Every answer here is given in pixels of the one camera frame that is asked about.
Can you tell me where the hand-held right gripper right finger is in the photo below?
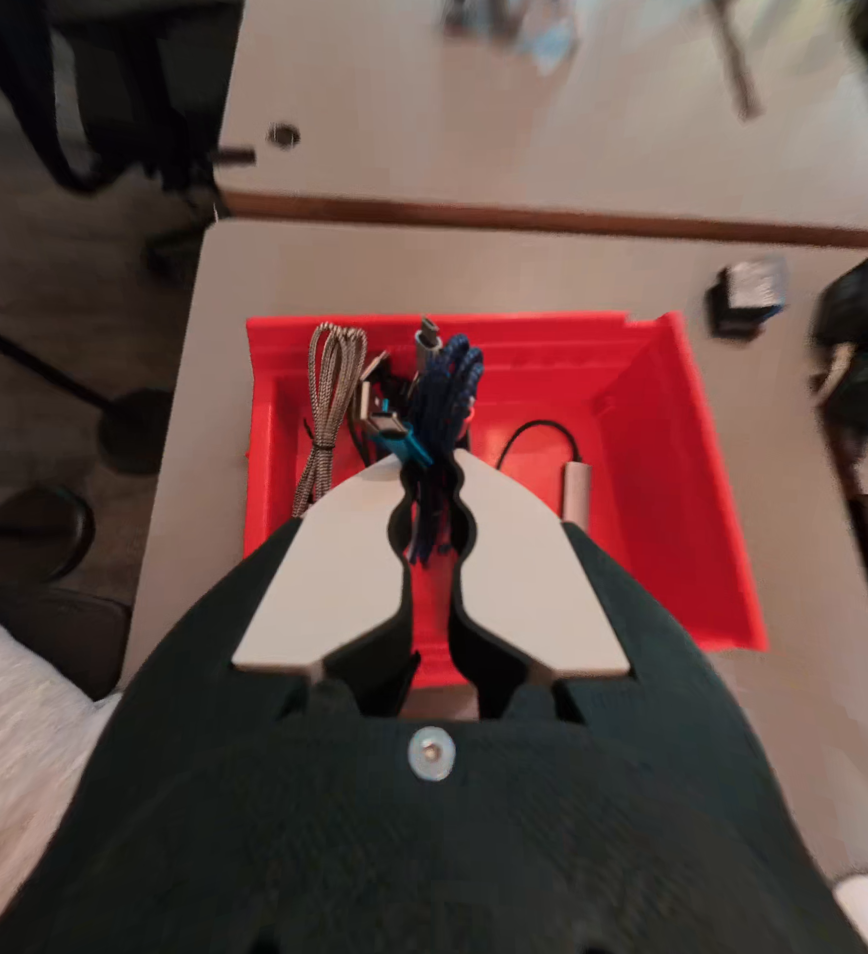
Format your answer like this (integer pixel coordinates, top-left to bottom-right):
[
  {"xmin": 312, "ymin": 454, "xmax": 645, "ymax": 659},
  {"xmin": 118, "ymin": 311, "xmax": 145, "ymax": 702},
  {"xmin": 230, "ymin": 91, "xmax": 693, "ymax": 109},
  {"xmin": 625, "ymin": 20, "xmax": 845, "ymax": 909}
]
[{"xmin": 449, "ymin": 447, "xmax": 634, "ymax": 720}]

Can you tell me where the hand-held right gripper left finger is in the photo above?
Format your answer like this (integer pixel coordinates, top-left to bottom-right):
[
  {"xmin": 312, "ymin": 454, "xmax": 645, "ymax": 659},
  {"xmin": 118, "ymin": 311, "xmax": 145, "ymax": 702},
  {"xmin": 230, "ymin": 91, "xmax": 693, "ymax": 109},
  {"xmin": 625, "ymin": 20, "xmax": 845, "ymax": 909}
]
[{"xmin": 231, "ymin": 451, "xmax": 421, "ymax": 720}]

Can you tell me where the red plastic bin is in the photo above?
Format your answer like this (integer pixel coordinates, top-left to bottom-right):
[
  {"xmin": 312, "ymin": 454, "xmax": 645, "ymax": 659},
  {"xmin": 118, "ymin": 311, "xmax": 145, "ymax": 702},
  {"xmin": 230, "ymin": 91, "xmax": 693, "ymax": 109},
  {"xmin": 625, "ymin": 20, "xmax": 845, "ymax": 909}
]
[{"xmin": 243, "ymin": 309, "xmax": 770, "ymax": 690}]

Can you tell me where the blue braided cable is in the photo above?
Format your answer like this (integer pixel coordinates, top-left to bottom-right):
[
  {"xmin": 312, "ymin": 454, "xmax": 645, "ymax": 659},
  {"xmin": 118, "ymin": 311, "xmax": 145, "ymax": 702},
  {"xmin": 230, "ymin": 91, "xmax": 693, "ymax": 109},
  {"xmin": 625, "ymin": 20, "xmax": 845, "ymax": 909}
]
[{"xmin": 404, "ymin": 333, "xmax": 485, "ymax": 567}]

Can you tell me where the grey desk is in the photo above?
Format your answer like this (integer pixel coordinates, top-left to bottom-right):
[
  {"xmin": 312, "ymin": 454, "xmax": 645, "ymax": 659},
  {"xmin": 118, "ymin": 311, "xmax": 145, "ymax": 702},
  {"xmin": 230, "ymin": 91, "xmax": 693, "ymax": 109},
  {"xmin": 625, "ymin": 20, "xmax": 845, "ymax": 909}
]
[
  {"xmin": 214, "ymin": 0, "xmax": 868, "ymax": 248},
  {"xmin": 117, "ymin": 216, "xmax": 868, "ymax": 895}
]

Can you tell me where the silver usb plug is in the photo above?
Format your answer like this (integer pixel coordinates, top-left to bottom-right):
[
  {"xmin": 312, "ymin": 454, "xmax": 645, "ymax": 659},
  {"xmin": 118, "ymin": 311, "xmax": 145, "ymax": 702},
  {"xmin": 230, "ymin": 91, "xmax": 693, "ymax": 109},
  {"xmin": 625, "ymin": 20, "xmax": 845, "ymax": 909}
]
[{"xmin": 355, "ymin": 350, "xmax": 399, "ymax": 441}]

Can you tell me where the black round stand base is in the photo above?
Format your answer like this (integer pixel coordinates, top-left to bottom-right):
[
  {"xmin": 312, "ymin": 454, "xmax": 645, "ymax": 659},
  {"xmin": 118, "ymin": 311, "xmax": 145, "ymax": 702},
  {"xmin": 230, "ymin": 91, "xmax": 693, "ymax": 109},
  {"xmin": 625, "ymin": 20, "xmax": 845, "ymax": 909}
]
[
  {"xmin": 0, "ymin": 484, "xmax": 96, "ymax": 586},
  {"xmin": 0, "ymin": 309, "xmax": 175, "ymax": 478}
]

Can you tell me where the dark chair seat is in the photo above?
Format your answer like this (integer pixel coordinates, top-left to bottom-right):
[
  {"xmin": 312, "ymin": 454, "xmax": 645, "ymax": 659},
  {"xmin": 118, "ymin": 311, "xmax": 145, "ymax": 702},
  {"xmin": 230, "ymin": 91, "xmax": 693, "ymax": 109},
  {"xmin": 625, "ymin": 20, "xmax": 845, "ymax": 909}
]
[{"xmin": 0, "ymin": 574, "xmax": 133, "ymax": 702}]

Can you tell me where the black power adapter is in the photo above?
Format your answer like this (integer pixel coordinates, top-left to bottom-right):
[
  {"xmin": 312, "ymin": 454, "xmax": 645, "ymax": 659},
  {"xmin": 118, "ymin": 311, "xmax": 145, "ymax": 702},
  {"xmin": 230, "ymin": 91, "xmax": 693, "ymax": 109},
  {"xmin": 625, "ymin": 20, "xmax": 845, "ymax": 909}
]
[{"xmin": 710, "ymin": 257, "xmax": 791, "ymax": 340}]

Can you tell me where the person's grey hoodie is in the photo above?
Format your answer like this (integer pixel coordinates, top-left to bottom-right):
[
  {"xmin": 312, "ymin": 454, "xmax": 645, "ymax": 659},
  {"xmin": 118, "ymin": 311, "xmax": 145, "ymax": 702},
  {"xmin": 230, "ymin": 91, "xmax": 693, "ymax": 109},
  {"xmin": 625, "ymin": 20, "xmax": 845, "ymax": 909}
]
[{"xmin": 0, "ymin": 596, "xmax": 123, "ymax": 954}]

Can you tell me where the dark bulky object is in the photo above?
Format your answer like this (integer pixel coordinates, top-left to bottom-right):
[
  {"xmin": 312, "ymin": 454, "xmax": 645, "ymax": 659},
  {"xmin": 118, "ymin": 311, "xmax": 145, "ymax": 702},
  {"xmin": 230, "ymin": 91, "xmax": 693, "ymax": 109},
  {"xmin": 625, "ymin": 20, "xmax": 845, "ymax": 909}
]
[{"xmin": 810, "ymin": 238, "xmax": 868, "ymax": 441}]

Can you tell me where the black office chair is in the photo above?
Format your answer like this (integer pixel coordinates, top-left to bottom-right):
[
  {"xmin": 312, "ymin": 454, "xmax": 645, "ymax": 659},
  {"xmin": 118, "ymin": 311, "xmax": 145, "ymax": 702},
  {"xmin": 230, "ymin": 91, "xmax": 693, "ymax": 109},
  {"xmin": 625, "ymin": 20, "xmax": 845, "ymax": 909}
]
[{"xmin": 0, "ymin": 0, "xmax": 247, "ymax": 196}]

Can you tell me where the grey adapter with black cable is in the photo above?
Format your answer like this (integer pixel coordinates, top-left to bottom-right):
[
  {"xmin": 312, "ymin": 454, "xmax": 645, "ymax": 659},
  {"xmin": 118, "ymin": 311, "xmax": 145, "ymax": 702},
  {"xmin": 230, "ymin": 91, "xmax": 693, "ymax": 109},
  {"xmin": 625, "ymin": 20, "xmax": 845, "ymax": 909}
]
[{"xmin": 495, "ymin": 419, "xmax": 595, "ymax": 534}]

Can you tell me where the light blue plug cable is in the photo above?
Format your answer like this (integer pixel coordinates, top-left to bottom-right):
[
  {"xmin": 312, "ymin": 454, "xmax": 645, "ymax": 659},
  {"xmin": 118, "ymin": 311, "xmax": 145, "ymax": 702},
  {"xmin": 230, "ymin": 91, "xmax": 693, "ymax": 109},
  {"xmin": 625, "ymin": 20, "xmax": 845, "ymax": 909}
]
[{"xmin": 363, "ymin": 410, "xmax": 435, "ymax": 469}]

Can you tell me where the beige braided cable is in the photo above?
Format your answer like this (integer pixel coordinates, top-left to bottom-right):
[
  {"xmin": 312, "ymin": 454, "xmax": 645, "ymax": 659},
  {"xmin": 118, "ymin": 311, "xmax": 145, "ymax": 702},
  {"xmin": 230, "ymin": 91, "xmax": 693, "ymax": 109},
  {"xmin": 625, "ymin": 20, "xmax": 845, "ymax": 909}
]
[{"xmin": 291, "ymin": 322, "xmax": 369, "ymax": 519}]

